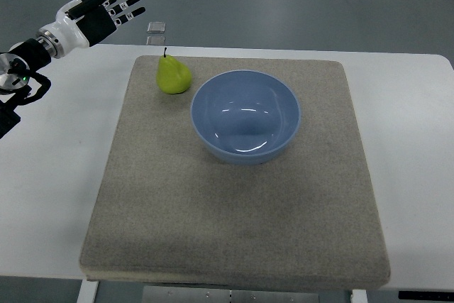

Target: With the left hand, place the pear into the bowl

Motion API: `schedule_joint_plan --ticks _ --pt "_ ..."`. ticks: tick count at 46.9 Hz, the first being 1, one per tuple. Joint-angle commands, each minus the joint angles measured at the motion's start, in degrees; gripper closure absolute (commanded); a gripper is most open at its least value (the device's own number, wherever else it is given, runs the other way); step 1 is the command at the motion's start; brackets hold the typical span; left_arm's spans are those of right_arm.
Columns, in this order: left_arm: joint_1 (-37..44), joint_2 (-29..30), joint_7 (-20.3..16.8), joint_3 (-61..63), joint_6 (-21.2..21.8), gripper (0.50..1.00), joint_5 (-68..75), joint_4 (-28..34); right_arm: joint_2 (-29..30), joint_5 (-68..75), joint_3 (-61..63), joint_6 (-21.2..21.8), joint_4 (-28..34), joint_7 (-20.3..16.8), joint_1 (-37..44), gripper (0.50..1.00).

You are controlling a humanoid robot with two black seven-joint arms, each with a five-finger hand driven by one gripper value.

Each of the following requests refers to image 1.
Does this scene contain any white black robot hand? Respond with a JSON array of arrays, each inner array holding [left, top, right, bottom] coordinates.
[[36, 0, 145, 57]]

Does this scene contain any green pear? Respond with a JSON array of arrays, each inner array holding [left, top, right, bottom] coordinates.
[[156, 48, 192, 94]]

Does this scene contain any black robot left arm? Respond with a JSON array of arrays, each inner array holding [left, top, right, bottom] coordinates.
[[1, 0, 145, 136]]

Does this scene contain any blue ceramic bowl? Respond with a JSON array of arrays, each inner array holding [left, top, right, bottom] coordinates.
[[190, 70, 302, 165]]

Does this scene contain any upper floor socket plate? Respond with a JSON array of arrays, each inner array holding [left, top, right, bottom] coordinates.
[[147, 21, 166, 33]]

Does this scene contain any floor socket plate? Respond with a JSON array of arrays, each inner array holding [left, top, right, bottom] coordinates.
[[146, 35, 165, 45], [147, 21, 166, 33]]

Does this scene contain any lower floor socket plate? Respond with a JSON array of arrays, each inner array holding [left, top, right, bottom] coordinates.
[[146, 35, 165, 45]]

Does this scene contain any beige felt mat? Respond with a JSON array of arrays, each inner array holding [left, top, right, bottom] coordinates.
[[79, 56, 391, 292]]

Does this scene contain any white table frame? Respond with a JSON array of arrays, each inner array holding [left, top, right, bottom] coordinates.
[[76, 280, 369, 302]]

